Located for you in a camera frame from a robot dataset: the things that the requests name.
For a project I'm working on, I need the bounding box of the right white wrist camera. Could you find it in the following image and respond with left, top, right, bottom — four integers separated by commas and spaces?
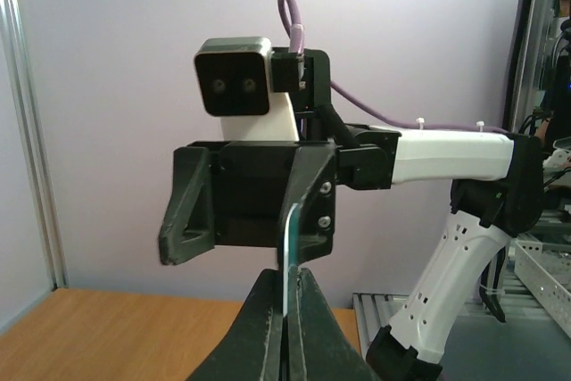
194, 37, 299, 142

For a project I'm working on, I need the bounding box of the white perforated basket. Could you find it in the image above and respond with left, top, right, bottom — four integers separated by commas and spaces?
514, 239, 570, 336

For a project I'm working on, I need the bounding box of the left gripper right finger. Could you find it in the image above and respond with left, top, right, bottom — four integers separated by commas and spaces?
285, 266, 378, 380

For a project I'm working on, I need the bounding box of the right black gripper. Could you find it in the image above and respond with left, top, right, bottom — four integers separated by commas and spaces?
158, 141, 336, 266

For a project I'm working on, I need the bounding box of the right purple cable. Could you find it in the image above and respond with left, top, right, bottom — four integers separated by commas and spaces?
277, 0, 512, 136

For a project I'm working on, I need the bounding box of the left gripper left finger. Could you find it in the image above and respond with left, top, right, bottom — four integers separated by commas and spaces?
189, 269, 284, 381

